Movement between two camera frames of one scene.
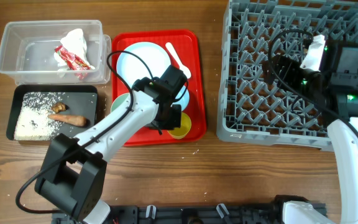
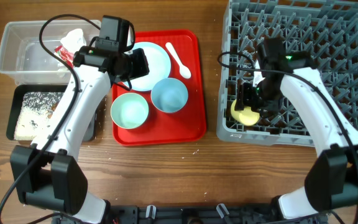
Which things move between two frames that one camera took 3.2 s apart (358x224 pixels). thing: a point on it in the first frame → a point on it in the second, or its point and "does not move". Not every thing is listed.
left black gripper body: (168, 119) → (133, 66)
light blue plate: (130, 69) does not move
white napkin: (74, 42) does not move
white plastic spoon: (181, 66) does not move
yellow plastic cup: (181, 132) → (246, 116)
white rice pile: (33, 122) does not move
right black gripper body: (307, 79) → (262, 99)
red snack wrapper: (73, 61) does not move
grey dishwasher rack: (253, 107) does not move
